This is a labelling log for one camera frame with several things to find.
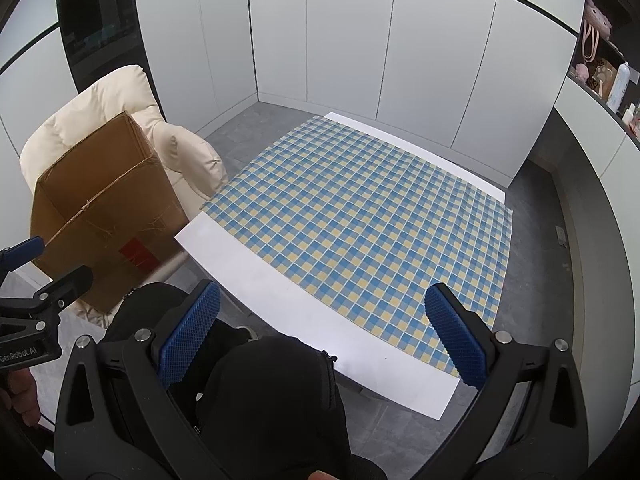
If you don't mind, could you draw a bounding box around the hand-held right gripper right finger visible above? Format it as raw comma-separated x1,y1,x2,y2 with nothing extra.
424,283,591,480

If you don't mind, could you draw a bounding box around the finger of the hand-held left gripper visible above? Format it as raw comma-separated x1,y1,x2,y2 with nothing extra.
0,236,46,276
0,266,94,319

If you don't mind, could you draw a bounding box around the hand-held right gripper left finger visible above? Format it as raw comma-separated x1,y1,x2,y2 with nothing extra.
52,280,222,480

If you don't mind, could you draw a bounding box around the brown cardboard box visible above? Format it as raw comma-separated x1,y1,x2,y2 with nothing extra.
30,111,191,315

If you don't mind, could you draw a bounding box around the person's left hand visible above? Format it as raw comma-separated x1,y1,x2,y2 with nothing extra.
0,367,42,427

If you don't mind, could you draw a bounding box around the blue yellow checked tablecloth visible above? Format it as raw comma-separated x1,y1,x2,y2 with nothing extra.
200,115,514,376

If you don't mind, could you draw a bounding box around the cream padded chair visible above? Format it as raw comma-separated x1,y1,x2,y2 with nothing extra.
19,65,231,328

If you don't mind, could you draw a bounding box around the brown paw print box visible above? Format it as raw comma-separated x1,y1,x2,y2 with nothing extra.
590,60,617,100

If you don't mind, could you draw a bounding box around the tall white bottle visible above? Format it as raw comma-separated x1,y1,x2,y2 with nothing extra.
607,61,631,111

